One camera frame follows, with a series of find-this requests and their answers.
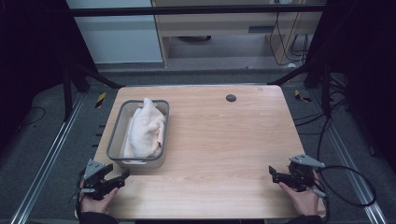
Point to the person's left hand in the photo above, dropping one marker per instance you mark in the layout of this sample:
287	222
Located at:
95	206

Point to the black curtain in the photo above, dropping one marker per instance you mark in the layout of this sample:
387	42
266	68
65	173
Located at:
31	46
367	62

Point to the dark round table grommet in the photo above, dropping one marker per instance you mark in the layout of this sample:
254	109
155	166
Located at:
231	98

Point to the aluminium floor rail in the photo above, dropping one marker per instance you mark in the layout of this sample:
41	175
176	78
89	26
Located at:
348	161
46	165

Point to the white cabinet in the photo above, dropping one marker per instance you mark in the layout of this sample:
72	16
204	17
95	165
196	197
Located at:
118	40

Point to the yellow black tape strip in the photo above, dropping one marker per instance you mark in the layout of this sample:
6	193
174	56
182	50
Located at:
100	99
300	96

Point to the person's right hand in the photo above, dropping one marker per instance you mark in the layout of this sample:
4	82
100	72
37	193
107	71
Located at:
306	202

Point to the black horizontal bar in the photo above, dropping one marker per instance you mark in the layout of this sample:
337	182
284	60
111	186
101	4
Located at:
186	10

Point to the light wooden desk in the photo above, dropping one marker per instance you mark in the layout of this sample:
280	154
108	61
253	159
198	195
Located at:
218	25

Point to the grey plastic basket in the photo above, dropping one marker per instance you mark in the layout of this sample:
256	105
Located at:
115	140

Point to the black metal stand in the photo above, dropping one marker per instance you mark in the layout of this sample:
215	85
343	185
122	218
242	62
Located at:
67	93
325	93

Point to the white towel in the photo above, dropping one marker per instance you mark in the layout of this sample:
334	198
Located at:
144	130

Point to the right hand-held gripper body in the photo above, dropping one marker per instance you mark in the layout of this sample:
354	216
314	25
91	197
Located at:
301	175

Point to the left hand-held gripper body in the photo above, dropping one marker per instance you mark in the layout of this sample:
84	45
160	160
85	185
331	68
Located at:
93	169

